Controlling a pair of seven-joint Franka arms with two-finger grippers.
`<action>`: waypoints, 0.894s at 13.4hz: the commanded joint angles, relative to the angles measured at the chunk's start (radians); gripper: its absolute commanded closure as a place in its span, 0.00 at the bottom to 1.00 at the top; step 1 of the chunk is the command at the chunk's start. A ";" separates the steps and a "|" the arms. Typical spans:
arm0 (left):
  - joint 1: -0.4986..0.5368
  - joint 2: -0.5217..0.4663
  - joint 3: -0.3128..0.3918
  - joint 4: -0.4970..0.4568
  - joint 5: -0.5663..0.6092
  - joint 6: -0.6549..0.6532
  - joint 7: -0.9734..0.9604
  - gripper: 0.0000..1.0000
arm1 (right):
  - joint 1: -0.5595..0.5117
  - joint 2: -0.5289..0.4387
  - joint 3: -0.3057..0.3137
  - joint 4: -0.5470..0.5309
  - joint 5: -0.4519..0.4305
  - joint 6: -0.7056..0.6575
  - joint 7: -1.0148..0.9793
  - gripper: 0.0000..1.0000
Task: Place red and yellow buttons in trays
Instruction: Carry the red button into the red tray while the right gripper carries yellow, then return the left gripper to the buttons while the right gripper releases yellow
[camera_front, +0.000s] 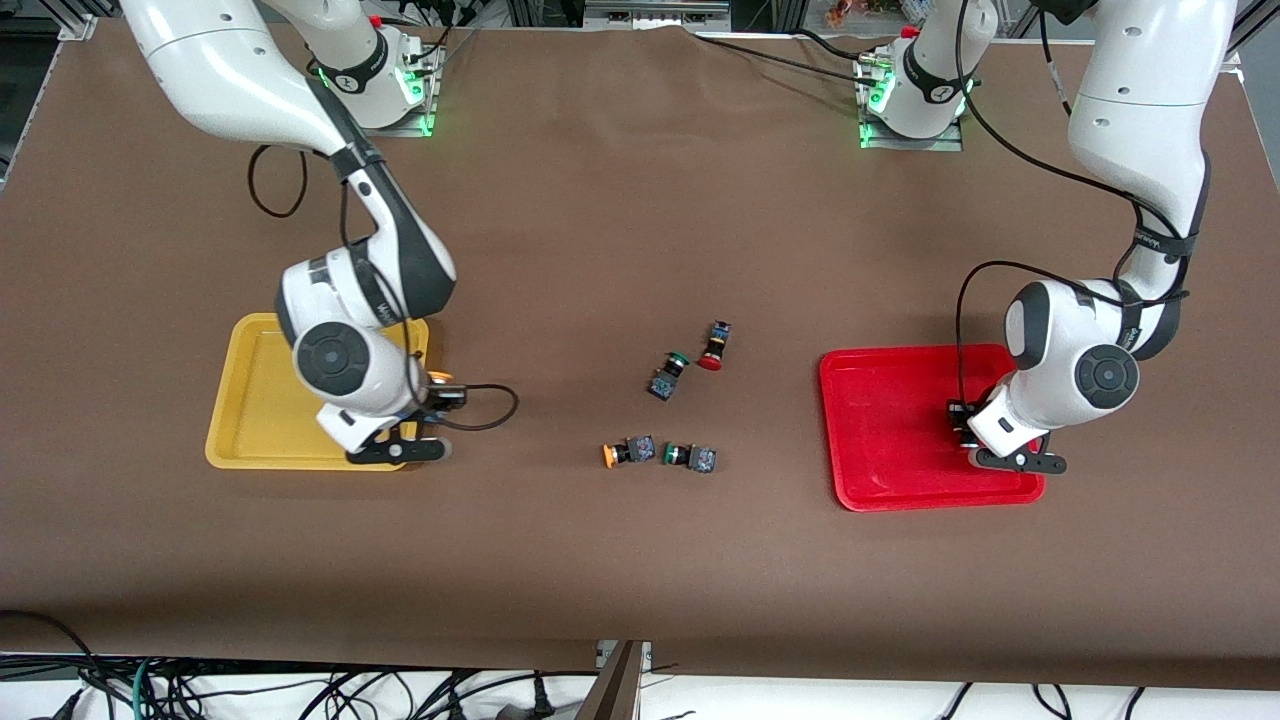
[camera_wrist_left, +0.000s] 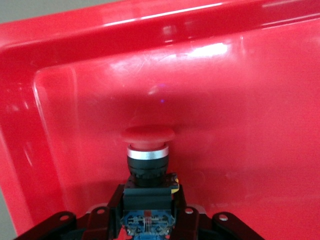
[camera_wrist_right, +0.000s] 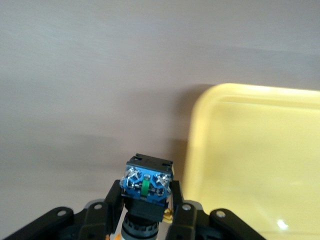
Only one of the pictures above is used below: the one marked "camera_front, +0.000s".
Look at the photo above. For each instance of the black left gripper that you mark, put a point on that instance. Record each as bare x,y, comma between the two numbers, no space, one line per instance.
960,417

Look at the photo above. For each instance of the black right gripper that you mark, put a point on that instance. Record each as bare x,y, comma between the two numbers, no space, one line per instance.
432,400

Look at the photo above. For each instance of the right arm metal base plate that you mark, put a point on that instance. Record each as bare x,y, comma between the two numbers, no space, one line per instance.
400,129

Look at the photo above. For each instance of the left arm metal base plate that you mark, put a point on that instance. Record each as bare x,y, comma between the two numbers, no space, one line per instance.
910,145

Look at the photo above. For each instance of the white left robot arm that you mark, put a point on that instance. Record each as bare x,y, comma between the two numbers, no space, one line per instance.
1140,100

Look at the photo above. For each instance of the grey background equipment box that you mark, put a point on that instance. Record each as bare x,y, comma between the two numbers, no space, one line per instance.
650,15

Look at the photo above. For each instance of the aluminium frame post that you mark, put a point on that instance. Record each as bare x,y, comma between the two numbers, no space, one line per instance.
615,690

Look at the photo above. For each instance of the red plastic tray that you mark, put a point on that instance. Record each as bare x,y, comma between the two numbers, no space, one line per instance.
880,440

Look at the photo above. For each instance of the brown table cover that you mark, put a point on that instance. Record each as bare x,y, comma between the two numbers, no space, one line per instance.
640,560

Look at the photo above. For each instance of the yellow plastic tray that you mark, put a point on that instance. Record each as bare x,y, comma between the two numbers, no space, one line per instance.
250,420

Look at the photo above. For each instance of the green push button switch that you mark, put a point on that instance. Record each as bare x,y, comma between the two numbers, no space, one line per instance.
662,383
700,460

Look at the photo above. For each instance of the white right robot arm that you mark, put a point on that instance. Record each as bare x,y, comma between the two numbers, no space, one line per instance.
230,70

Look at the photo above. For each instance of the aluminium frame extrusion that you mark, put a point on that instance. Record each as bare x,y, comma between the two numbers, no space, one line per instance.
75,22
1250,30

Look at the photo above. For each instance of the red push button switch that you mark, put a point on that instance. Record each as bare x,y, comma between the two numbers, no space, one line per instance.
716,340

